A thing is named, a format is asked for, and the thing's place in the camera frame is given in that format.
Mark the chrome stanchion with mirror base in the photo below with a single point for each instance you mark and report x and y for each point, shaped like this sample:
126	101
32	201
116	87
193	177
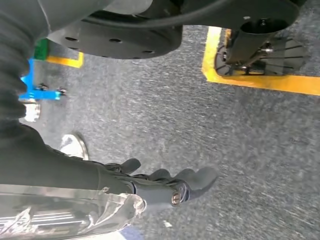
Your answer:
75	145

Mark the black robot right leg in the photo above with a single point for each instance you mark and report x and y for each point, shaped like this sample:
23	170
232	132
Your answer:
112	39

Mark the yellow floor tape square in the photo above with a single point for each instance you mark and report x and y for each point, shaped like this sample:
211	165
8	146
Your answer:
275	82

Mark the green plastic crate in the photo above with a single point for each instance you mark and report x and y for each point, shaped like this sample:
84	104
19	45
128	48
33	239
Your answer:
41	49

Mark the black robot right foot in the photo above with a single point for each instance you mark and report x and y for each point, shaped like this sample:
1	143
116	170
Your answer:
287	56

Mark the blue metal shelf rack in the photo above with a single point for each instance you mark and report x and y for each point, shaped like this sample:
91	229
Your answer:
40	95

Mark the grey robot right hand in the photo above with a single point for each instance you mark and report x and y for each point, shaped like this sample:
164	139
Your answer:
62	175

